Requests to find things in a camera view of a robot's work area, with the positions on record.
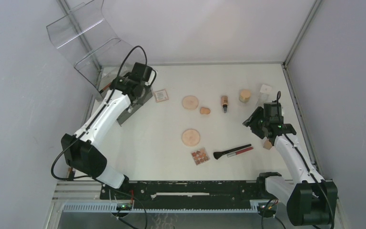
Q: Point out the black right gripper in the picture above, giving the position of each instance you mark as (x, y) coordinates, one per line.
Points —
(258, 113)

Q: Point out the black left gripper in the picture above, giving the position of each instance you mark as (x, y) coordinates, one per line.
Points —
(147, 84)

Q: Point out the small square pink compact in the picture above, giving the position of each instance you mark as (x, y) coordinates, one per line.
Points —
(161, 95)

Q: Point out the red silver lip gloss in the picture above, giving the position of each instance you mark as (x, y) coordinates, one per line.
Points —
(240, 151)

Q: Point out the round beige sponge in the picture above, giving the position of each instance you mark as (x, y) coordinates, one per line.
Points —
(190, 102)
(191, 137)

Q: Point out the black powder brush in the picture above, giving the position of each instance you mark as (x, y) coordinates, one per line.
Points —
(217, 155)

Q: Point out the clear acrylic makeup organizer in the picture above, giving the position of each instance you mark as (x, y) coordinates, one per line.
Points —
(89, 43)

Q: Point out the black brow comb brush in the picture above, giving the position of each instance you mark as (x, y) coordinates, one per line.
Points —
(130, 108)

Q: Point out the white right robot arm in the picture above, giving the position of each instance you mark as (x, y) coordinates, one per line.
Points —
(310, 200)

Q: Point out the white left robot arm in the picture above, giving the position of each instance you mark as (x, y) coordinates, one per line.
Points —
(81, 150)

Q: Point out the clear liquid bottle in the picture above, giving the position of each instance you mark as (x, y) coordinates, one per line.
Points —
(263, 95)

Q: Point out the cream jar gold lid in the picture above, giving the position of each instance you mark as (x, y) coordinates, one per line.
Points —
(244, 95)

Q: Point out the BB cream tube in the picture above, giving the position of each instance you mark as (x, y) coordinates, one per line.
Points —
(224, 103)

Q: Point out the eyeshadow palette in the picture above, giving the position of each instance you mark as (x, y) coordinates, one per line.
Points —
(200, 156)

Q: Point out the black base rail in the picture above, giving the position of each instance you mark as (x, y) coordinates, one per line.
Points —
(186, 195)

